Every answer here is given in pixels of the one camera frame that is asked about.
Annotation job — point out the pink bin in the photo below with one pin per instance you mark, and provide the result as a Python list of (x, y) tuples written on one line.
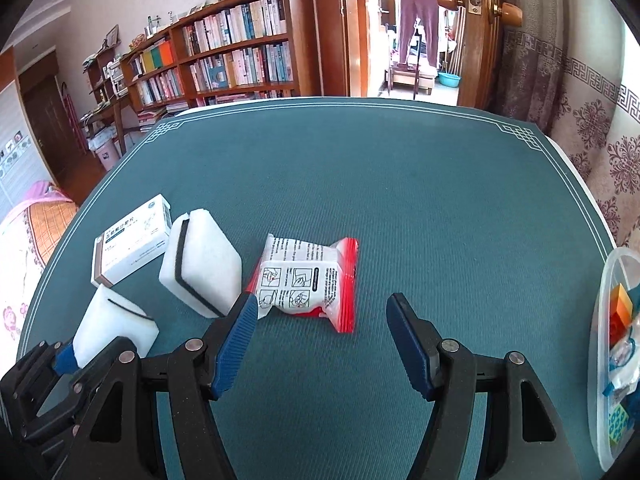
[(109, 152)]

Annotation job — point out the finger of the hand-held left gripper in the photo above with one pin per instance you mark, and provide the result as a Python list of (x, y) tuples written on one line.
[(80, 385), (65, 360)]

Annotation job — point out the white and red packet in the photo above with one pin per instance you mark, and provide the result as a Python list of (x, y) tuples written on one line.
[(300, 280)]

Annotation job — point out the pile of books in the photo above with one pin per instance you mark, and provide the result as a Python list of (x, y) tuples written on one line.
[(152, 120)]

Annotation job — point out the dark wooden cabinet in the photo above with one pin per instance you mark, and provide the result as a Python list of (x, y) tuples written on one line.
[(47, 120)]

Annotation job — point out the green block with blue dots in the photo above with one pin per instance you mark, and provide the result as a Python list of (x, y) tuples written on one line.
[(617, 425)]

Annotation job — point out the blue basin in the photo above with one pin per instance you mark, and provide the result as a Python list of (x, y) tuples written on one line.
[(449, 80)]

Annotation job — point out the wooden door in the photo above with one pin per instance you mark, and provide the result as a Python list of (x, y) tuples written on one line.
[(480, 60)]

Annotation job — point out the clear plastic bowl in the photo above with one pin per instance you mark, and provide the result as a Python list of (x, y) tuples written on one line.
[(597, 360)]

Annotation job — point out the wooden bookshelf with books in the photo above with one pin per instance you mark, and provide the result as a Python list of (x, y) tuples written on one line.
[(235, 55)]

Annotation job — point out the small wooden shelf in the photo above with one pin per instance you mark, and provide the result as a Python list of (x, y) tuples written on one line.
[(107, 85)]

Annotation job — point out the hanging purple pants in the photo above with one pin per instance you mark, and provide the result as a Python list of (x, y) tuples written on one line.
[(417, 15)]

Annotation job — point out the patterned curtain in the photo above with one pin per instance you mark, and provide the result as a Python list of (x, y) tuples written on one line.
[(600, 125)]

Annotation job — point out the bed with pink cover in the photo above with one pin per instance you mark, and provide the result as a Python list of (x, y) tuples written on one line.
[(25, 260)]

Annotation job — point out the wooden stool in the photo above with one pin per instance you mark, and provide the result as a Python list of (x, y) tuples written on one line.
[(407, 77)]

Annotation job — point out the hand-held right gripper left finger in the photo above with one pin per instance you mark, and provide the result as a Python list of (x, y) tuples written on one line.
[(235, 345)]

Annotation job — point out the white sponge with black stripe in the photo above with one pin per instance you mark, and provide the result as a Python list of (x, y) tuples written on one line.
[(115, 320), (205, 265)]

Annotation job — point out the orange and yellow block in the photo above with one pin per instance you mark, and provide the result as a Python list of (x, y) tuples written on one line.
[(620, 300)]

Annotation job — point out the white medicine box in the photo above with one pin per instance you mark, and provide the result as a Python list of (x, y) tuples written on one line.
[(132, 240)]

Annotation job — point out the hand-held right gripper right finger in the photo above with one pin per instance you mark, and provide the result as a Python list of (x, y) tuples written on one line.
[(407, 345)]

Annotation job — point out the wooden door frame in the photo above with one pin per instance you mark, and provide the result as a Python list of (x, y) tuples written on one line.
[(340, 30)]

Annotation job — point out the teal table mat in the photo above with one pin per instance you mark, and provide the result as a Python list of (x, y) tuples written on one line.
[(375, 185)]

